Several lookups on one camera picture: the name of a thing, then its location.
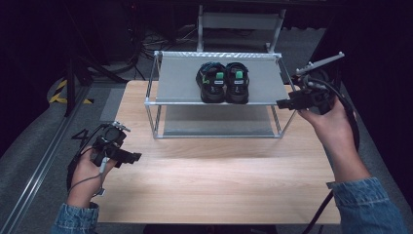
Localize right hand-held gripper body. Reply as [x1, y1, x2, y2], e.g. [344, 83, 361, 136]
[291, 51, 346, 116]

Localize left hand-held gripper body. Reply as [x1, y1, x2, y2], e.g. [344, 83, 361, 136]
[91, 121, 131, 168]

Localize black sandal blue straps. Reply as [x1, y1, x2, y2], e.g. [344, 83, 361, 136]
[225, 61, 251, 105]
[195, 61, 228, 104]

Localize grey two-tier shoe rack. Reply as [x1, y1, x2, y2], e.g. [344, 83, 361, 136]
[144, 50, 304, 140]

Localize person's right hand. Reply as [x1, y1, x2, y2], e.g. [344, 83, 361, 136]
[296, 97, 357, 147]

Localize person's left hand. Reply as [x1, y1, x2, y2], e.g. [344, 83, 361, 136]
[66, 147, 118, 208]

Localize grey cable with plug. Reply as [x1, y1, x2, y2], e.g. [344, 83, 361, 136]
[67, 156, 110, 197]

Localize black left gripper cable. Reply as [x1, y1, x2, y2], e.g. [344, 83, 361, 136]
[65, 122, 113, 193]

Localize metal floor rail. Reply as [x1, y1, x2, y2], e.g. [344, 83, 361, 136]
[0, 85, 94, 234]

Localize grey metal frame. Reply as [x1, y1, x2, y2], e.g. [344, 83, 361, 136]
[196, 4, 287, 55]

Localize black floor cables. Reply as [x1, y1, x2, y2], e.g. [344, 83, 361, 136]
[128, 24, 200, 77]

